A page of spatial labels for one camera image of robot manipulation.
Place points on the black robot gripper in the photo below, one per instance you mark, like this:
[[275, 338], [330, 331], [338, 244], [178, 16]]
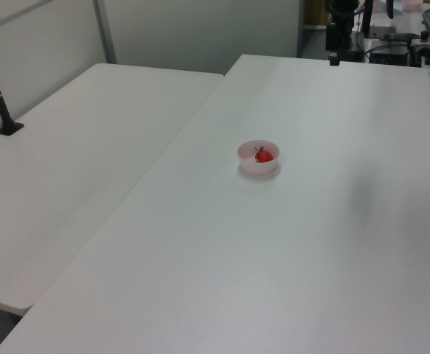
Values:
[[332, 37]]

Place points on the pink plastic container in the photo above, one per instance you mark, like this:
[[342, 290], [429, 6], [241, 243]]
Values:
[[411, 4]]

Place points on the brown wooden board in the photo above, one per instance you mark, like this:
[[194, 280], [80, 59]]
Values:
[[315, 13]]

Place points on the black equipment box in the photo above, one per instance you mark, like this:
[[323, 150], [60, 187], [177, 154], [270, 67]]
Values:
[[389, 55]]

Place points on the black monitor stand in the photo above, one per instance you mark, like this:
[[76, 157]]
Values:
[[367, 18]]

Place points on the white side table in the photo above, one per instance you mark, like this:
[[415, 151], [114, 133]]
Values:
[[71, 166]]

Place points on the grey partition post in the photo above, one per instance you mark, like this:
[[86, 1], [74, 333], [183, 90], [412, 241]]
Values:
[[105, 33]]

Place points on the red toy strawberry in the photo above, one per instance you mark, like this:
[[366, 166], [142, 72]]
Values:
[[264, 156]]

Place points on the pink plastic bowl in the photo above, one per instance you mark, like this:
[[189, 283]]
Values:
[[253, 166]]

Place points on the black camera pole with base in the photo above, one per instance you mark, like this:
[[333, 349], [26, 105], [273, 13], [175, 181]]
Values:
[[1, 110]]

